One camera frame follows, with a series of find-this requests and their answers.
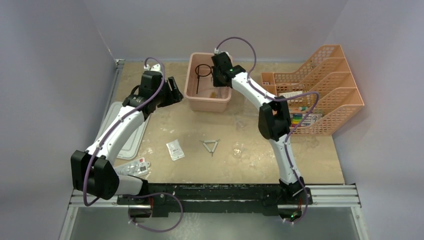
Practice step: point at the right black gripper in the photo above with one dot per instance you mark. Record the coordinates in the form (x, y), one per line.
(216, 82)

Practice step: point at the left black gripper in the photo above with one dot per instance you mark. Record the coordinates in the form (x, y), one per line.
(174, 95)

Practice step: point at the black wire tripod stand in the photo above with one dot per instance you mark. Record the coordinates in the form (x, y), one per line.
(199, 71)

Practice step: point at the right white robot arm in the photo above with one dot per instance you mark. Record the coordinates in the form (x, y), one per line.
(273, 119)

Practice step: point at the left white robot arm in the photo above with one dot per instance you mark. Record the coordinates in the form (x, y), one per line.
(92, 170)

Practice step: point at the pink plastic bin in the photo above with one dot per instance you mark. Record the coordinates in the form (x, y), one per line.
(201, 101)

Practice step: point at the small clear glass funnel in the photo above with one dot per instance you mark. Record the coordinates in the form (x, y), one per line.
(239, 122)

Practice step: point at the white clay triangle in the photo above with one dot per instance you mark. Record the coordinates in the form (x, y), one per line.
(210, 145)

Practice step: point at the small white packet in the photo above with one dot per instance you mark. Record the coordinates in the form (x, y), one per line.
(175, 150)

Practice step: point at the white box in organizer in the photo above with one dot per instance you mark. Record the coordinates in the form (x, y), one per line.
(290, 94)

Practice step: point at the white plastic bin lid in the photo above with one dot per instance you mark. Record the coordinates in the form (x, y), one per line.
(131, 147)

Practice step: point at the clear glass beaker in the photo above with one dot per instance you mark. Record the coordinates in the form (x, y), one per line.
(238, 150)

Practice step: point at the blister pack with label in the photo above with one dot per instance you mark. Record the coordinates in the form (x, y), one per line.
(138, 167)

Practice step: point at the coloured marker pack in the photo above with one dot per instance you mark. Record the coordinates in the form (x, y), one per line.
(309, 120)

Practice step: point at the orange mesh file organizer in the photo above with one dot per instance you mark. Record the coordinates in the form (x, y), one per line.
(326, 72)

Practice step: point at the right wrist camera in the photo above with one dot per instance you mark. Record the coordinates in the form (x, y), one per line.
(216, 51)

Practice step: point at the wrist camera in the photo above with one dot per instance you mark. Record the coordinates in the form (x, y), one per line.
(155, 68)
(216, 51)

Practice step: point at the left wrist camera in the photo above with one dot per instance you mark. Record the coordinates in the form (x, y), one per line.
(155, 68)

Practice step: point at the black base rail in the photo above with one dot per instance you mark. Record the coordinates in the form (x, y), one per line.
(268, 199)

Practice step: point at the aluminium frame rail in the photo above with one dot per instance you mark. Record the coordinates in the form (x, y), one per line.
(323, 196)

